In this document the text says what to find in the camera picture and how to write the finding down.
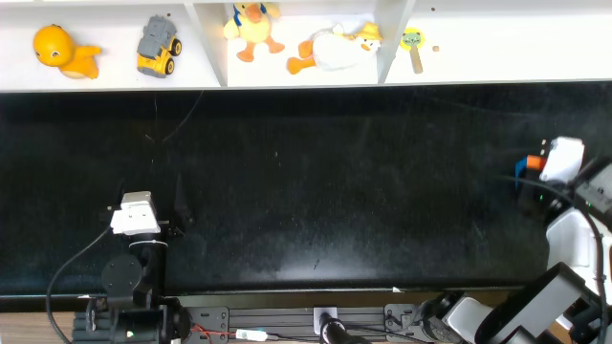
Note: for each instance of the yellow rubber duck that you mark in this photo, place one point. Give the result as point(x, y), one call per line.
point(57, 48)

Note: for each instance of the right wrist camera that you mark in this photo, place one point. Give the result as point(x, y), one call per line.
point(564, 160)

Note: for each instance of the white plush duck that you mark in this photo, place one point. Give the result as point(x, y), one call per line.
point(339, 50)

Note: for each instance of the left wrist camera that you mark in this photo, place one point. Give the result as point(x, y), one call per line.
point(135, 215)

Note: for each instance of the yellow plush duck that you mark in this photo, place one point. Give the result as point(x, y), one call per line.
point(253, 28)

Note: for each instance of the yellow and green rattle drum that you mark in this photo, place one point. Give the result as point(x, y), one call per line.
point(412, 40)

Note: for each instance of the many-coloured puzzle cube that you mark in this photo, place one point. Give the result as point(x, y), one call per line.
point(533, 163)

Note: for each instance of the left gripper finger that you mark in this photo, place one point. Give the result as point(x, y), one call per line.
point(182, 205)

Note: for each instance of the mounting rail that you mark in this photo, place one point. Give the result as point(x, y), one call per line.
point(287, 317)

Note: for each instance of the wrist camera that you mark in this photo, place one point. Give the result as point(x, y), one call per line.
point(135, 215)
point(564, 160)

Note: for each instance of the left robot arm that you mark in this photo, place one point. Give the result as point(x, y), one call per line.
point(122, 277)

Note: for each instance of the white shelf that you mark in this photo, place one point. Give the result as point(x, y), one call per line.
point(502, 52)

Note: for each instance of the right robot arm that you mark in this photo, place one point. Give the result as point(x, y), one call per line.
point(569, 239)

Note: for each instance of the grey and yellow toy truck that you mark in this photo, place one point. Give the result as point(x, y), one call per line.
point(155, 48)

